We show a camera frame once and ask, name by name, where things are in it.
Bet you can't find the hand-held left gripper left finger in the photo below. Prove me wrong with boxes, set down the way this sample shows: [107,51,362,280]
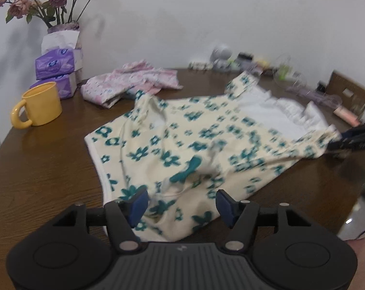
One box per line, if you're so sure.
[51,186,149,255]

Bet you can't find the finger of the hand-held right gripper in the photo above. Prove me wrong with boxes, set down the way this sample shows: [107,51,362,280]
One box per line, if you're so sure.
[339,124,365,141]
[326,139,365,158]

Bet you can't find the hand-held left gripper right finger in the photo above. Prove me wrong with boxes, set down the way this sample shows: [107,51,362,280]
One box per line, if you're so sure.
[216,189,313,253]

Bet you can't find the cream garment with teal flowers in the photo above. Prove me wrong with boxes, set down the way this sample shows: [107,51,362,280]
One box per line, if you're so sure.
[84,71,341,242]

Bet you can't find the pink card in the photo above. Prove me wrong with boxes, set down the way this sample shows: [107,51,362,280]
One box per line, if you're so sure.
[333,107,361,127]

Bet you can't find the brown board with cutout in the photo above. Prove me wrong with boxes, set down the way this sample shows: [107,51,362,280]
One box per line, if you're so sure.
[325,70,365,121]

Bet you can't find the green liquid bottle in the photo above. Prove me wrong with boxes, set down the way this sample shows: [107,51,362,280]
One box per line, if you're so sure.
[276,65,292,79]

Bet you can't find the pink floral garment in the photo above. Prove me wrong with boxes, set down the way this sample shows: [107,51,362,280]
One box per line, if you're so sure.
[81,60,183,109]

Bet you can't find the grey tin box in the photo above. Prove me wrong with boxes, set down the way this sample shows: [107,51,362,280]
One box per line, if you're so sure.
[235,58,257,71]

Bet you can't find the yellow mug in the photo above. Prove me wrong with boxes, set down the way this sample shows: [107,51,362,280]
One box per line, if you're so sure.
[10,81,63,129]

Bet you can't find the purple tissue pack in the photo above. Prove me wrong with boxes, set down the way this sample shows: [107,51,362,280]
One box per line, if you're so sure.
[35,48,83,80]
[30,74,78,100]

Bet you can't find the white slotted strip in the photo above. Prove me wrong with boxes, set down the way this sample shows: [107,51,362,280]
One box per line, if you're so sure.
[189,61,213,71]

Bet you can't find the white robot figurine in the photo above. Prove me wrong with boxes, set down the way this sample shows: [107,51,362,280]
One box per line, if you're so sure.
[211,45,234,72]

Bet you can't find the white tissue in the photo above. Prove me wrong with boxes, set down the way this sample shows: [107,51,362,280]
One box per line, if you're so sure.
[41,30,82,55]

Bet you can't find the fuzzy purple vase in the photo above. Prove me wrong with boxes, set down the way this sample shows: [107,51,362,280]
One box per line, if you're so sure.
[47,21,80,35]

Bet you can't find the purple cable bundle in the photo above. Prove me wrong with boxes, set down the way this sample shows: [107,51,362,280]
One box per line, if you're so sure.
[285,83,343,105]

